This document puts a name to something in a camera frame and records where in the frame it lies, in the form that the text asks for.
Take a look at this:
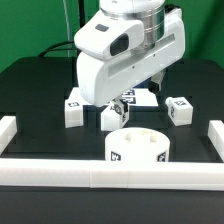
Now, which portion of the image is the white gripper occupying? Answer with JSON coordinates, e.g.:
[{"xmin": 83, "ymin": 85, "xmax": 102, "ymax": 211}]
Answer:
[{"xmin": 76, "ymin": 7, "xmax": 185, "ymax": 115}]

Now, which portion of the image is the white front barrier wall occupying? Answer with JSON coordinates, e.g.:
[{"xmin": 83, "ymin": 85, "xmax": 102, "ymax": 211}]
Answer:
[{"xmin": 0, "ymin": 158, "xmax": 224, "ymax": 191}]

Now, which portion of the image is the white thin cable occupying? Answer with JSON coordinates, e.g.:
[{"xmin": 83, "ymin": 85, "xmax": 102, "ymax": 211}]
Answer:
[{"xmin": 63, "ymin": 0, "xmax": 72, "ymax": 58}]

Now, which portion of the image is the black cable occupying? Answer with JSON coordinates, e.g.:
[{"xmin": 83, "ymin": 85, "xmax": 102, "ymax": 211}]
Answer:
[{"xmin": 38, "ymin": 40, "xmax": 78, "ymax": 58}]

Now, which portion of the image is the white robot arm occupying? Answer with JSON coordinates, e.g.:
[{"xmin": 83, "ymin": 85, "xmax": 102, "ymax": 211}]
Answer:
[{"xmin": 74, "ymin": 0, "xmax": 185, "ymax": 114}]

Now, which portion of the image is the white left barrier wall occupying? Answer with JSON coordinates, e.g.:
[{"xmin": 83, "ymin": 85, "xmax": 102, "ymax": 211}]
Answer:
[{"xmin": 0, "ymin": 116, "xmax": 17, "ymax": 155}]

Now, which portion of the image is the white round stool seat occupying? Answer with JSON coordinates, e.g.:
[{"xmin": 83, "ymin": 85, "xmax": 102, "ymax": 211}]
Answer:
[{"xmin": 105, "ymin": 127, "xmax": 170, "ymax": 163}]

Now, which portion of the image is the white marker sheet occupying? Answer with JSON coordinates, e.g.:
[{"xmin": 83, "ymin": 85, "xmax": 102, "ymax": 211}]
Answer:
[{"xmin": 68, "ymin": 87, "xmax": 158, "ymax": 106}]

